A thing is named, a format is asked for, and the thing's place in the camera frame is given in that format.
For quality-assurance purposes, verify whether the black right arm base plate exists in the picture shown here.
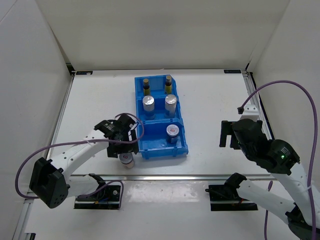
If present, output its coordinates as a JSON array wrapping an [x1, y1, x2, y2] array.
[[205, 184, 258, 212]]

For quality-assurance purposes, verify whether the yellow label bottle gold cap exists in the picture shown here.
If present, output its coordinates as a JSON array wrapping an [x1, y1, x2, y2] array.
[[164, 75, 172, 95]]

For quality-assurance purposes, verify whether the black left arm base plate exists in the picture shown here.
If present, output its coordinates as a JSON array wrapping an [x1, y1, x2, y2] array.
[[73, 180, 124, 210]]

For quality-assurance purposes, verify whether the blue bin near compartment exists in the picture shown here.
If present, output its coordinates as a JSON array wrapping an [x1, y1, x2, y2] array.
[[137, 118, 189, 160]]

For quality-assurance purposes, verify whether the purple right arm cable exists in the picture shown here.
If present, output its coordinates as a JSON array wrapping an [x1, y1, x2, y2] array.
[[236, 79, 316, 240]]

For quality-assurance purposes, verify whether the aluminium table frame rail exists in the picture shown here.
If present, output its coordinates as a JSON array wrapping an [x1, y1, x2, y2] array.
[[12, 63, 315, 240]]

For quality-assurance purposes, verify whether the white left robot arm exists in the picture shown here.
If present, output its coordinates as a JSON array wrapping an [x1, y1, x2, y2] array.
[[29, 113, 143, 209]]

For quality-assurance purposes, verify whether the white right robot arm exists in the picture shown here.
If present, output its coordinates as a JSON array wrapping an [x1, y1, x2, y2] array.
[[219, 118, 320, 240]]

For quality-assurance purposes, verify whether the red label spice jar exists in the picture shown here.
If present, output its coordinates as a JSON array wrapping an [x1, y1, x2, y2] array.
[[119, 152, 135, 169], [166, 124, 180, 144]]

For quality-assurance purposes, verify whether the blue label shaker silver lid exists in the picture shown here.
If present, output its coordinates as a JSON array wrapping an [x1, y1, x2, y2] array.
[[164, 94, 178, 118]]

